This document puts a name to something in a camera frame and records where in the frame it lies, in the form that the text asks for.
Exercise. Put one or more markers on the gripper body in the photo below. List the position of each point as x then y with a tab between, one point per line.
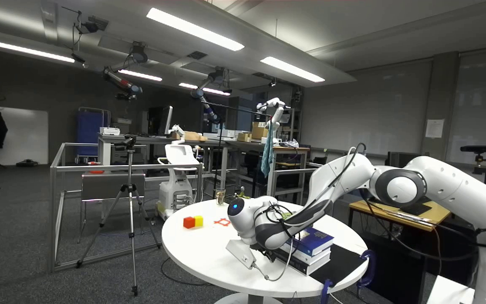
268	253

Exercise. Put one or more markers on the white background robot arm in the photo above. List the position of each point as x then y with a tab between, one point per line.
276	110

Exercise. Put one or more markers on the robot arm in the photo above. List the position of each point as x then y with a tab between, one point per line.
445	185

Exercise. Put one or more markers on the ceiling mounted robot arm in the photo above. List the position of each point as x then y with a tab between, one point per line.
204	95
122	84

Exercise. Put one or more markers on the stack of cardboard boxes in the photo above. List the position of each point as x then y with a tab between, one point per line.
259	131

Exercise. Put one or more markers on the dark blue thick book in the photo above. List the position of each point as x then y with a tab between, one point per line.
306	266

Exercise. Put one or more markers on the white book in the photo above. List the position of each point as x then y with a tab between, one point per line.
317	256

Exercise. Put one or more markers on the red square outline marker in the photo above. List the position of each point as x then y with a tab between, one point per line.
222	222

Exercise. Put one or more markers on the blue clamp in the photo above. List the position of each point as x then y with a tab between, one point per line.
326	291
369	270

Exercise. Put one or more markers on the black mat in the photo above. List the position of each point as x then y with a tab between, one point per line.
340	261

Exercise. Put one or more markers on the glass cup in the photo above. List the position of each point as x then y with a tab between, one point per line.
220	196

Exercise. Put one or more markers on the yellow block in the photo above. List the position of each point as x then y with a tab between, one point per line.
199	221

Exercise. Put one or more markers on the red block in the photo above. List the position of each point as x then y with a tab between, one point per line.
189	222

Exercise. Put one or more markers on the teal cloth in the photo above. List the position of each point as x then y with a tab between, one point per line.
267	152

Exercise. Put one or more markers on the white wheeled machine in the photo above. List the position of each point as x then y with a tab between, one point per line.
177	185

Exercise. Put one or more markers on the long grey workbench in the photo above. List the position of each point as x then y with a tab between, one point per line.
158	139

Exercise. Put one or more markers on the monitor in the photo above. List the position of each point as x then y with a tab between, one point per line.
166	120

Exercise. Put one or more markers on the wooden desk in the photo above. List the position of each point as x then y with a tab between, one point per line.
433	215

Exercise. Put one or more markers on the ceiling light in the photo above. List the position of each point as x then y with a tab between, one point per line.
292	69
23	50
140	75
204	89
194	28

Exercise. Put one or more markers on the paper notice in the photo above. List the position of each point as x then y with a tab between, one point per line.
434	128

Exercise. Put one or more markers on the blue trolley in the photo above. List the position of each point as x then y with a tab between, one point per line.
89	126

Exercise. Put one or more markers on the black floor robot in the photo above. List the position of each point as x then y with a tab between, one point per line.
27	163

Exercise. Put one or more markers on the whiteboard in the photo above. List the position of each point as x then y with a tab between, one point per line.
25	135

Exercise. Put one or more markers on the camera on tripod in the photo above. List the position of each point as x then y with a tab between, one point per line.
130	185

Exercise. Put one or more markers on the aluminium frame enclosure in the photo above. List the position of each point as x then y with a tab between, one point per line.
57	211

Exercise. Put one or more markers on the camera on mount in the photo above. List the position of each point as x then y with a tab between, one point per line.
480	149

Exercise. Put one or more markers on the ceiling camera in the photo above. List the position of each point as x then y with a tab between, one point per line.
91	25

